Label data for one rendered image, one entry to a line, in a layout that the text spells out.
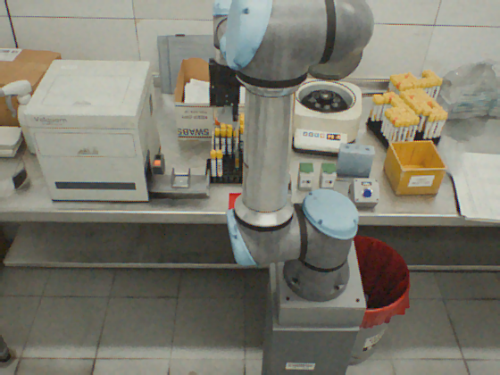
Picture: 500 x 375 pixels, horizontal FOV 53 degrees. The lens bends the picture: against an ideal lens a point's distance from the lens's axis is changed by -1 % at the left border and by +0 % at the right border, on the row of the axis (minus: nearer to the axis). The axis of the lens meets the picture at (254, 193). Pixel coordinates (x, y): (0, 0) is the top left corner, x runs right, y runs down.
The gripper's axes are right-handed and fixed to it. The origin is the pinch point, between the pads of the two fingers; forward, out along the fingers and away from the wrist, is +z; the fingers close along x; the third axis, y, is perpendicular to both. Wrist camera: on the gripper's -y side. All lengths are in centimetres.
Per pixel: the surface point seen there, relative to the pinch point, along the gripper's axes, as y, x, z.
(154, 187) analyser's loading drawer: 23.1, 10.6, 13.9
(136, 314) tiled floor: 43, -9, 105
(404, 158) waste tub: -52, -4, 14
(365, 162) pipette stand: -38.3, 2.0, 11.2
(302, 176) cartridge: -19.1, 6.9, 12.5
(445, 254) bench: -89, -21, 78
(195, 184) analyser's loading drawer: 11.4, 9.3, 13.9
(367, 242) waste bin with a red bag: -51, -13, 63
